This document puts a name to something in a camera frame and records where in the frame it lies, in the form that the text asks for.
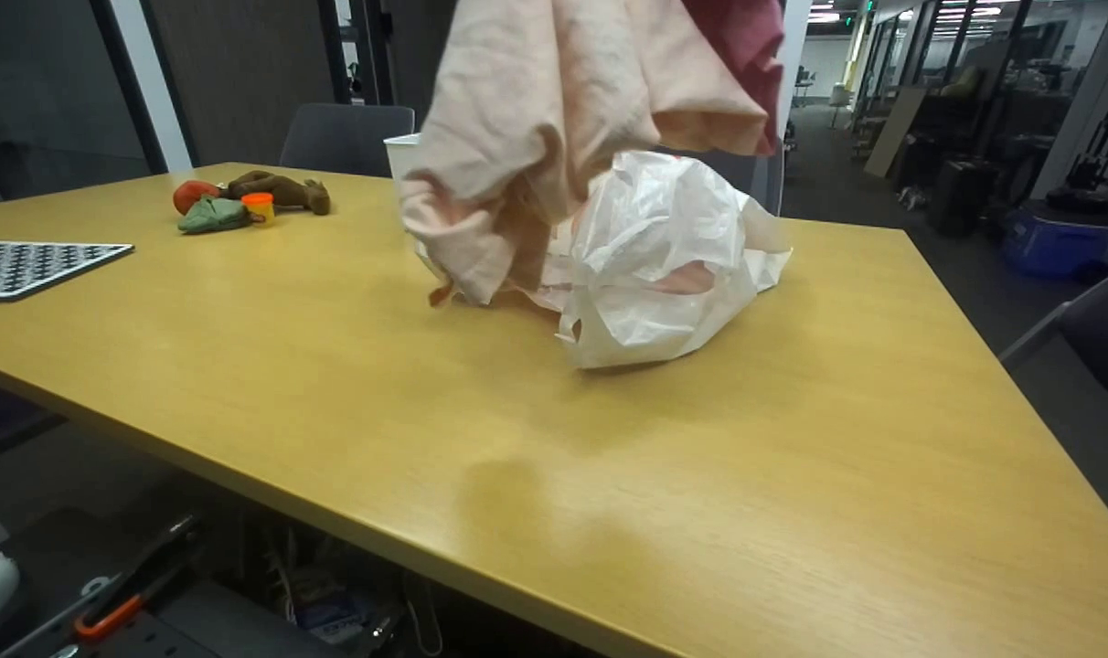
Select white plastic bag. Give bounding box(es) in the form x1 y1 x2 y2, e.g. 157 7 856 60
536 150 792 369

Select light pink shirt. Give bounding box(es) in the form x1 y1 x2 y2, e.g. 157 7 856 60
401 0 769 302

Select magenta pink shirt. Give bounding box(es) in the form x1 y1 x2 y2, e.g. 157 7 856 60
683 0 781 155

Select white plastic storage bin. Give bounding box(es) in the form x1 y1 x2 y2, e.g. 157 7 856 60
385 130 419 179

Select grey office chair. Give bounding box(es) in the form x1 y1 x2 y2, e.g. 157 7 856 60
279 103 417 175
702 140 785 211

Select orange play dough tub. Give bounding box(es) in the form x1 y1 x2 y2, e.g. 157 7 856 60
240 189 273 224

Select green plush toy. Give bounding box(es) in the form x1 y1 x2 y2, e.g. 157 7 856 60
178 196 249 234

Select blue bin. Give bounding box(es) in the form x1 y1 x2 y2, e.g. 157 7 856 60
1002 211 1108 278

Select grey chair at right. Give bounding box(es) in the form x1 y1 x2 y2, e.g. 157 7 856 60
998 274 1108 391

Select orange handled tool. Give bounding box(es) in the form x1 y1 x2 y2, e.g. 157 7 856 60
71 514 202 642

